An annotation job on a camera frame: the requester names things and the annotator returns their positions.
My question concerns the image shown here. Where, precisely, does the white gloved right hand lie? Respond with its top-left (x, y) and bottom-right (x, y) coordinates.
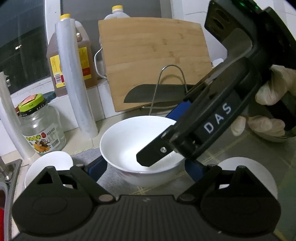
top-left (231, 65), bottom-right (295, 138)

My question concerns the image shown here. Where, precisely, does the metal wire rack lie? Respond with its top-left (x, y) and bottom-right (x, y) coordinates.
top-left (137, 64), bottom-right (188, 115)

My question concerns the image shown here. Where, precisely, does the cling film roll short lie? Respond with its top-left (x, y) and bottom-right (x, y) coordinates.
top-left (1, 72), bottom-right (35, 161)

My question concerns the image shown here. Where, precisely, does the white bowl floral rim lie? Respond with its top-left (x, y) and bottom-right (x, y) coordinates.
top-left (100, 115), bottom-right (184, 187)

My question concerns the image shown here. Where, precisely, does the glass jar green lid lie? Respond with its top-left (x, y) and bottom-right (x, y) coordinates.
top-left (18, 93), bottom-right (66, 156)

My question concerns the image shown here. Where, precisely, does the white bowl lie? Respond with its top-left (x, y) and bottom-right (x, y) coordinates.
top-left (218, 157), bottom-right (278, 199)
top-left (24, 151), bottom-right (74, 189)

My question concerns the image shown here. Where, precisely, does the cling film roll tall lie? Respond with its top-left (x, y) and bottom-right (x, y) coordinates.
top-left (55, 16), bottom-right (98, 139)

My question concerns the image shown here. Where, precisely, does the red white plastic basin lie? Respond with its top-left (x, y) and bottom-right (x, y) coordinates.
top-left (0, 190), bottom-right (6, 241)

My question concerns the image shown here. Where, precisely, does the black handled cleaver knife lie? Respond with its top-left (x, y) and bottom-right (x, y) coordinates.
top-left (124, 84), bottom-right (186, 103)

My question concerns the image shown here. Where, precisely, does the grey checked table mat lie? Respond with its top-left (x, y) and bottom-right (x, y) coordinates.
top-left (70, 124), bottom-right (296, 237)

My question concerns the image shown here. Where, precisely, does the bamboo cutting board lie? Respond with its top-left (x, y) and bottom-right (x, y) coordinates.
top-left (98, 17), bottom-right (212, 112)

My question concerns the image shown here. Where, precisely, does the white jug yellow cap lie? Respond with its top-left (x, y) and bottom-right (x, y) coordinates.
top-left (104, 5), bottom-right (130, 20)

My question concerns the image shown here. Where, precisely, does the brown oil bottle yellow label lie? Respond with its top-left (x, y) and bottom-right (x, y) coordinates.
top-left (47, 14), bottom-right (97, 97)

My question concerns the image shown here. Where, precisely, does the stainless steel sink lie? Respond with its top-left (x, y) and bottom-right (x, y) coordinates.
top-left (1, 158), bottom-right (22, 240)

